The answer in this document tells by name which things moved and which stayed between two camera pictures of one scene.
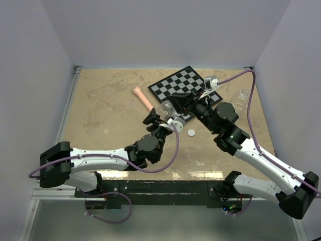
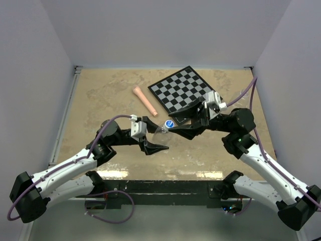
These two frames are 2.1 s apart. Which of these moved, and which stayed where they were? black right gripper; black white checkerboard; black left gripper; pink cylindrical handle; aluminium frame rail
Moved: black left gripper; black right gripper
Stayed: black white checkerboard; aluminium frame rail; pink cylindrical handle
